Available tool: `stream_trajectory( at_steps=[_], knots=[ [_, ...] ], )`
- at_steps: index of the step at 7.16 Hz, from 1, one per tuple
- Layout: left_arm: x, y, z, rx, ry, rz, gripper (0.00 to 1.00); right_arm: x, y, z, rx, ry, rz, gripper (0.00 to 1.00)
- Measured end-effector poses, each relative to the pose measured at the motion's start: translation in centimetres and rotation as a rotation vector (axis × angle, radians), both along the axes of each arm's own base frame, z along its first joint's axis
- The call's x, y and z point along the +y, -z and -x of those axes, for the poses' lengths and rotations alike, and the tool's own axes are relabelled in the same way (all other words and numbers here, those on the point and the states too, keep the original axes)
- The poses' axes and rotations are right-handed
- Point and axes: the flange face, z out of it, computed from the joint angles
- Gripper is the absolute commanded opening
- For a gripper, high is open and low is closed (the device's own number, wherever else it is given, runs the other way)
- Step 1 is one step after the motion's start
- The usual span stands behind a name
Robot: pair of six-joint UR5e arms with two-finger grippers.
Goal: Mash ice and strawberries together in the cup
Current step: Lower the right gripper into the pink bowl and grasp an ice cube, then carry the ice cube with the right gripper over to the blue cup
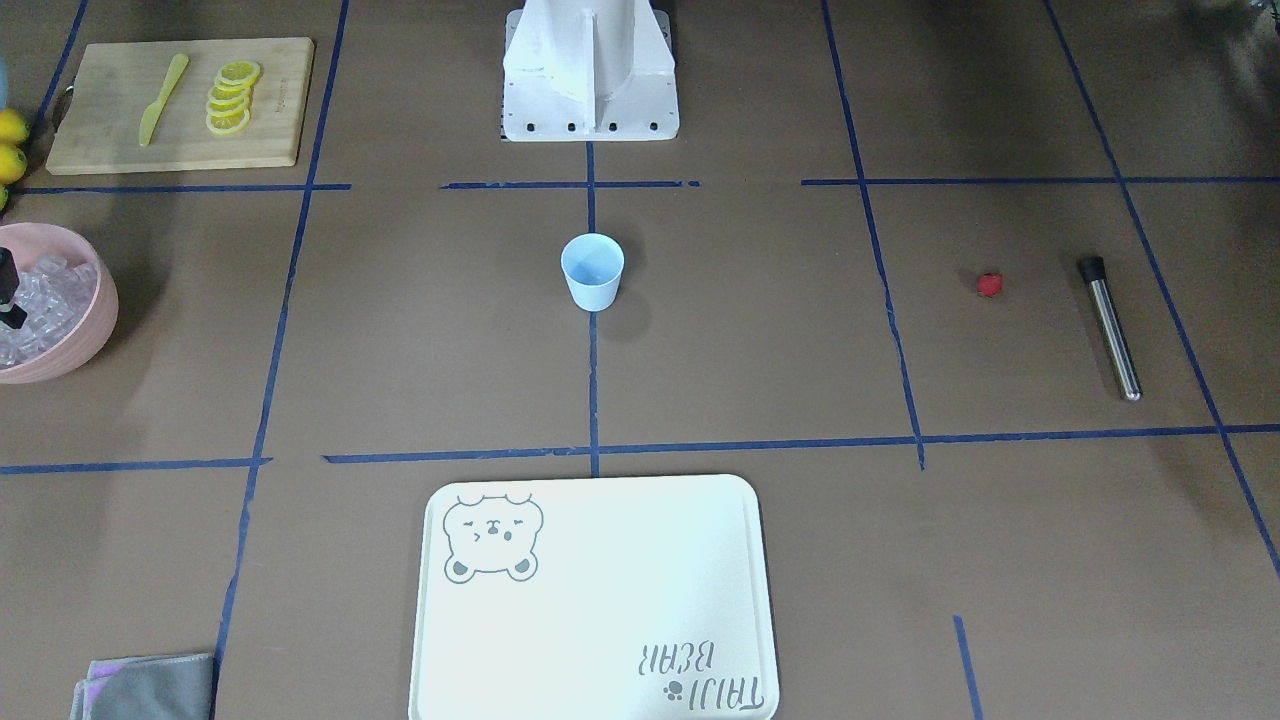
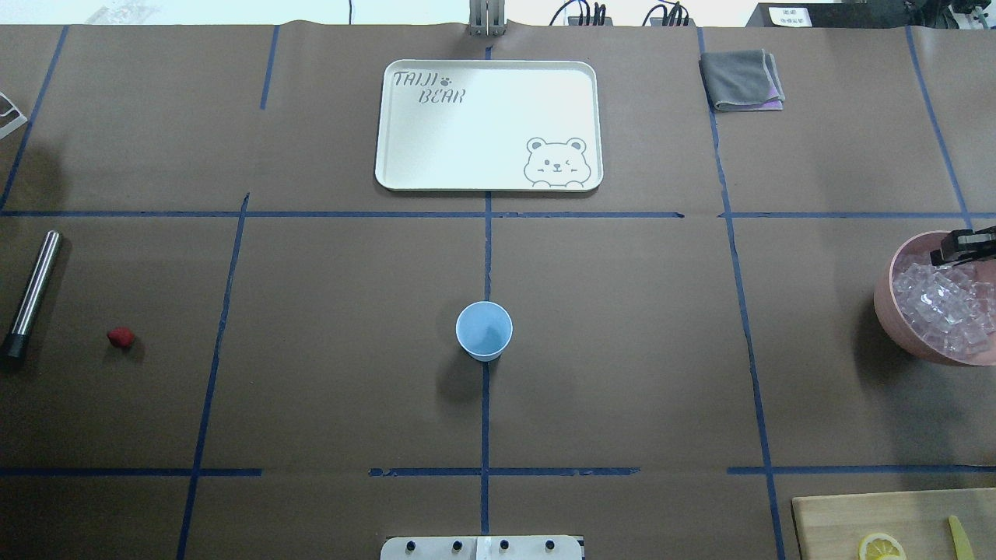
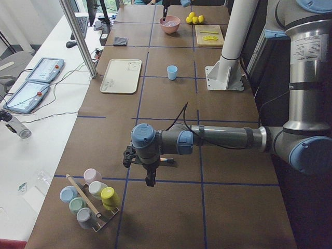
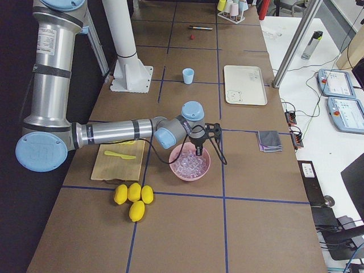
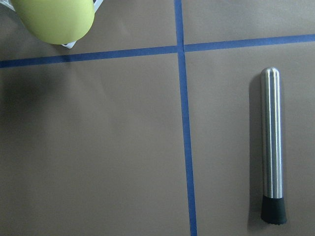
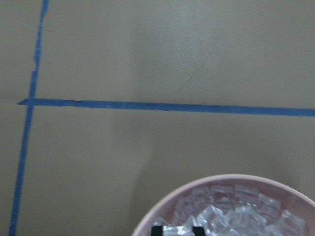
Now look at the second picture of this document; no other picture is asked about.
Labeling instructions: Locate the aluminium frame post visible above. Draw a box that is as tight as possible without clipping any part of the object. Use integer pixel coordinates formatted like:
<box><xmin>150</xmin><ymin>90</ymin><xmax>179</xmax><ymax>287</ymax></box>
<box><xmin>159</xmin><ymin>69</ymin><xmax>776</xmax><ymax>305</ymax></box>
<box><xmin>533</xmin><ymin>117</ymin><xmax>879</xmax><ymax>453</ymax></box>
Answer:
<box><xmin>468</xmin><ymin>0</ymin><xmax>507</xmax><ymax>37</ymax></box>

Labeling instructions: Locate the pink bowl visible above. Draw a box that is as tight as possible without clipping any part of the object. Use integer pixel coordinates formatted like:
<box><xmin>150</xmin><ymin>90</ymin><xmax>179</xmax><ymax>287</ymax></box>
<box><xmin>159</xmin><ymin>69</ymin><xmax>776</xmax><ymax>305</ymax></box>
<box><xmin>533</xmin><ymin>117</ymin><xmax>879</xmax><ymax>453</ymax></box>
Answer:
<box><xmin>874</xmin><ymin>230</ymin><xmax>995</xmax><ymax>366</ymax></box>

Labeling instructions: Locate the white bear tray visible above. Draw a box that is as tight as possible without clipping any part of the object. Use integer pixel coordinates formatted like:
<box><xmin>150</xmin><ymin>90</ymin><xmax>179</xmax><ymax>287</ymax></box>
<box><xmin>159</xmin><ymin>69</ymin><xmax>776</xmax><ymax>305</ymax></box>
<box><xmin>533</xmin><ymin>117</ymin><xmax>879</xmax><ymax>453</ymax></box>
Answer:
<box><xmin>374</xmin><ymin>59</ymin><xmax>605</xmax><ymax>194</ymax></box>

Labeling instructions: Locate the red strawberry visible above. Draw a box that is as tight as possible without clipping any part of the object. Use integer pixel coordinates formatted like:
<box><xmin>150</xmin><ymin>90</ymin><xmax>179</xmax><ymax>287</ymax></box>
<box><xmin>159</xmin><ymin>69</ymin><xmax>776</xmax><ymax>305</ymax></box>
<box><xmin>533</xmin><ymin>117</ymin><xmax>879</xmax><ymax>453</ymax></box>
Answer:
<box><xmin>106</xmin><ymin>327</ymin><xmax>136</xmax><ymax>348</ymax></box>

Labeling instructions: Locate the lemon slices row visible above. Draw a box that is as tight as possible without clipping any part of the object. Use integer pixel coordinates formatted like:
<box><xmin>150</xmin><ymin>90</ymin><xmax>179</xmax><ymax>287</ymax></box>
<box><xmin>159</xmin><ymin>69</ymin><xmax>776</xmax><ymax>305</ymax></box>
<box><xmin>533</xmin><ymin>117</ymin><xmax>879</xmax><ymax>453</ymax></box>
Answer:
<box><xmin>857</xmin><ymin>533</ymin><xmax>908</xmax><ymax>560</ymax></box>

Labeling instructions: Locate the grey folded cloth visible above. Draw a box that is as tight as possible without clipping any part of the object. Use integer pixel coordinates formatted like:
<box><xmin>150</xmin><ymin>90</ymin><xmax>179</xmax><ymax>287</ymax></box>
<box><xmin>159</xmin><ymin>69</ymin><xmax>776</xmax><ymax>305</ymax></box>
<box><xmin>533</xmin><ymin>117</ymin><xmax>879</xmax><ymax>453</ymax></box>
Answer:
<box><xmin>700</xmin><ymin>49</ymin><xmax>785</xmax><ymax>113</ymax></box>

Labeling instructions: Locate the steel muddler black tip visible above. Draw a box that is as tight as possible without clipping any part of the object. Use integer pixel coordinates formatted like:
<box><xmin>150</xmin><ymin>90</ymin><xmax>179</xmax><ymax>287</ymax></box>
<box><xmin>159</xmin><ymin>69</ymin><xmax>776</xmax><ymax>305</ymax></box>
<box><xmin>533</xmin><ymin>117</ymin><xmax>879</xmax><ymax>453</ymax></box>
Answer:
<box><xmin>2</xmin><ymin>230</ymin><xmax>63</xmax><ymax>359</ymax></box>

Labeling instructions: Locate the blue plastic cup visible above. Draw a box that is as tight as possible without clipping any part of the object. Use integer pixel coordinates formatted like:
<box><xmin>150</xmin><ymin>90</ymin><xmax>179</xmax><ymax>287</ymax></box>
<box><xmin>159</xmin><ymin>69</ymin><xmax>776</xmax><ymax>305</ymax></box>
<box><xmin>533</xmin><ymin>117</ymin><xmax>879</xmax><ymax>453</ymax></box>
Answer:
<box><xmin>455</xmin><ymin>301</ymin><xmax>514</xmax><ymax>362</ymax></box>

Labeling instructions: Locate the pile of ice cubes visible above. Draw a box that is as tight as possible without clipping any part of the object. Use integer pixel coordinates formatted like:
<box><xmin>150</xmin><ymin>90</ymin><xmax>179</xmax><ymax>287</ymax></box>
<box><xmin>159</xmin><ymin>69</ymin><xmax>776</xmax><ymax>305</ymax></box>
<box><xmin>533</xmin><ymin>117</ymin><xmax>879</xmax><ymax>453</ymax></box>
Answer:
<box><xmin>892</xmin><ymin>258</ymin><xmax>995</xmax><ymax>359</ymax></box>

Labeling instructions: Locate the wooden cutting board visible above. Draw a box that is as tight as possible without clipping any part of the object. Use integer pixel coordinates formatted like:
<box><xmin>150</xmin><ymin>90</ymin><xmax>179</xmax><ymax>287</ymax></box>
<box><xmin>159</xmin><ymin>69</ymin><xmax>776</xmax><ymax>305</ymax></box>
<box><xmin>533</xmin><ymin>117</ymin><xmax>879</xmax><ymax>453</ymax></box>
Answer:
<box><xmin>792</xmin><ymin>487</ymin><xmax>995</xmax><ymax>559</ymax></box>

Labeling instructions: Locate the yellow plastic knife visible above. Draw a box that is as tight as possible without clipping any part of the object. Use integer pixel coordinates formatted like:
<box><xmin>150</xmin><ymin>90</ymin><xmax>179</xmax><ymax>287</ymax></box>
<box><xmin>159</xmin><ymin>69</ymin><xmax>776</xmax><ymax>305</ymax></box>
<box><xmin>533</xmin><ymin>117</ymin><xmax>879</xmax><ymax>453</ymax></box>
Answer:
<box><xmin>949</xmin><ymin>515</ymin><xmax>976</xmax><ymax>560</ymax></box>

